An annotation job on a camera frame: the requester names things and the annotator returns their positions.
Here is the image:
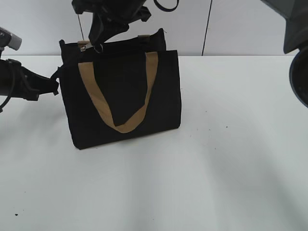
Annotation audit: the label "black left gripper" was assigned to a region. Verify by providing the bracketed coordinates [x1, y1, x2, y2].
[7, 59, 63, 101]

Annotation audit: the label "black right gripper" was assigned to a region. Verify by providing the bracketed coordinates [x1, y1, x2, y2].
[72, 0, 151, 46]

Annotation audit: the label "silver zipper pull with ring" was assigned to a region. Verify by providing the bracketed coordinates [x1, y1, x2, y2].
[77, 41, 103, 53]

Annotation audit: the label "black tote bag tan handles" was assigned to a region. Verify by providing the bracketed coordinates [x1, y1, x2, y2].
[59, 29, 182, 150]

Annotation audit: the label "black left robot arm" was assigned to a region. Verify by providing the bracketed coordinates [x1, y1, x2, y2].
[0, 59, 59, 101]

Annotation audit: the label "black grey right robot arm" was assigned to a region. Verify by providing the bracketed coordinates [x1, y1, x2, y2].
[72, 0, 308, 106]

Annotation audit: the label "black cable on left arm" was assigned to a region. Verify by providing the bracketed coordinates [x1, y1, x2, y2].
[0, 60, 20, 113]

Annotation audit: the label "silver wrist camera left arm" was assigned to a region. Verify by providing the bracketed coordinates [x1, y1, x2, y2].
[0, 27, 22, 51]

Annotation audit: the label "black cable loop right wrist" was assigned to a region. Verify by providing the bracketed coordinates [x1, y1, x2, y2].
[154, 0, 180, 13]

